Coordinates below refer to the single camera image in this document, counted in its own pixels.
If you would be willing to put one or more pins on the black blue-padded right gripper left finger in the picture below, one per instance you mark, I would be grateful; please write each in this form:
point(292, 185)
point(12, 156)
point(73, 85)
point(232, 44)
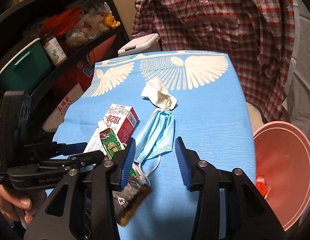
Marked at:
point(62, 216)

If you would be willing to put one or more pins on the red white 1928 carton box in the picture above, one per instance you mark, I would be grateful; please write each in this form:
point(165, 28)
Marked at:
point(115, 114)

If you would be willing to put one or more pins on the pink plastic trash bin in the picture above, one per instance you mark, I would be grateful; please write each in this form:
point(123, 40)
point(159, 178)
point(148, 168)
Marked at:
point(282, 154)

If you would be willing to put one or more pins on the person's left hand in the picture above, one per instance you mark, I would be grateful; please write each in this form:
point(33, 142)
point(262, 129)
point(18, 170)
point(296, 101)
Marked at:
point(30, 203)

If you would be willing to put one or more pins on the glass jar with label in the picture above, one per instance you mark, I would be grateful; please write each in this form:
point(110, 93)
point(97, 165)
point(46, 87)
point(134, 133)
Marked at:
point(53, 49)

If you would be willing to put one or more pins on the red plastic bag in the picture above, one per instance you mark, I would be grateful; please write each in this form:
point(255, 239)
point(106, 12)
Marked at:
point(60, 24)

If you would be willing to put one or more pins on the red plaid shirt person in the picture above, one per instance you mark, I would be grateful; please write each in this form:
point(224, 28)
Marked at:
point(258, 36)

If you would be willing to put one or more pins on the dark brown snack wrapper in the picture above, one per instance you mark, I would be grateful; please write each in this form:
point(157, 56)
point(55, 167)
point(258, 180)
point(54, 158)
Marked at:
point(127, 201)

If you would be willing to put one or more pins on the crumpled white tissue paper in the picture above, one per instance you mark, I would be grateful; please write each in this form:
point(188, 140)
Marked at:
point(158, 94)

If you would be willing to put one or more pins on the green ointment tube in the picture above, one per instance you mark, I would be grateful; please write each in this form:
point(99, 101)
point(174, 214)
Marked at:
point(110, 144)

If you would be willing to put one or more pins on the red orange candy wrapper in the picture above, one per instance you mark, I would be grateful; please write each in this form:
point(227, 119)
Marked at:
point(262, 186)

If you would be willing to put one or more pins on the clear plastic bags of food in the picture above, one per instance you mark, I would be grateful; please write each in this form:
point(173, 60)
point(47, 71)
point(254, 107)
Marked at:
point(88, 27)

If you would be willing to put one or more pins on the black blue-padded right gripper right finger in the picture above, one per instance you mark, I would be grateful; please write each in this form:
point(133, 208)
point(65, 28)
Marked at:
point(248, 215)

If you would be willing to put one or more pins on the blue surgical face mask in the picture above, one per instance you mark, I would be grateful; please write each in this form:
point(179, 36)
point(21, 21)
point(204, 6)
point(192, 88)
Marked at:
point(154, 140)

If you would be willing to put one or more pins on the red white printed bag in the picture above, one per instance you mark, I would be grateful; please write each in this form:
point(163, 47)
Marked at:
point(74, 82)

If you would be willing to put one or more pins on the teal plastic container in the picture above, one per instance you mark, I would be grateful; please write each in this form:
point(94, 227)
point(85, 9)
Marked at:
point(26, 68)

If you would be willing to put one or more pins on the blue tablecloth with white wings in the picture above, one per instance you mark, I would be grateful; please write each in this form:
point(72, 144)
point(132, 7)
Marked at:
point(211, 117)

